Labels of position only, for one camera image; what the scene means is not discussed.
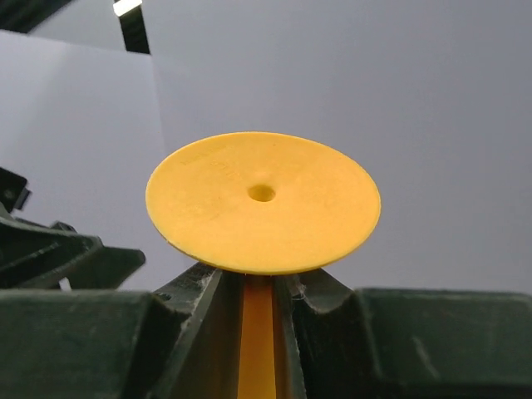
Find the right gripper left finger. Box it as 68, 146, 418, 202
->
1, 264, 244, 398

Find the orange wine glass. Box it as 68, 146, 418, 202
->
145, 131, 381, 398

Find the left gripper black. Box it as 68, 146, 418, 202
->
0, 167, 145, 289

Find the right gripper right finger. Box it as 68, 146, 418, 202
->
273, 270, 531, 398

